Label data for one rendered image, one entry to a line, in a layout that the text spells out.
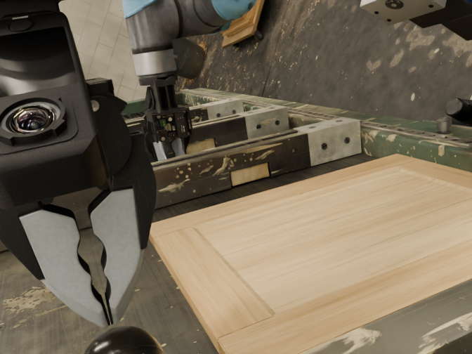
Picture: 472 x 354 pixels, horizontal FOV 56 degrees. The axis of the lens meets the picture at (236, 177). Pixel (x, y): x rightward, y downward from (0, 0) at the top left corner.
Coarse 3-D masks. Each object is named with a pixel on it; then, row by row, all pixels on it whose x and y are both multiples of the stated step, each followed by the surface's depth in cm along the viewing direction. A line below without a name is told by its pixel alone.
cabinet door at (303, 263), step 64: (320, 192) 72; (384, 192) 68; (448, 192) 64; (192, 256) 56; (256, 256) 54; (320, 256) 52; (384, 256) 50; (448, 256) 48; (256, 320) 42; (320, 320) 40
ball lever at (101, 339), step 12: (108, 336) 19; (120, 336) 19; (132, 336) 19; (144, 336) 20; (96, 348) 19; (108, 348) 19; (120, 348) 19; (132, 348) 19; (144, 348) 19; (156, 348) 20
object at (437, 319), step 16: (464, 288) 39; (416, 304) 37; (432, 304) 37; (448, 304) 37; (464, 304) 36; (384, 320) 36; (400, 320) 36; (416, 320) 35; (432, 320) 35; (448, 320) 35; (464, 320) 35; (352, 336) 35; (368, 336) 34; (384, 336) 34; (400, 336) 34; (416, 336) 34; (432, 336) 33; (448, 336) 33; (464, 336) 33; (304, 352) 34; (320, 352) 34; (336, 352) 33; (352, 352) 33; (368, 352) 33; (384, 352) 33; (400, 352) 32; (416, 352) 32; (432, 352) 32; (448, 352) 33; (464, 352) 34
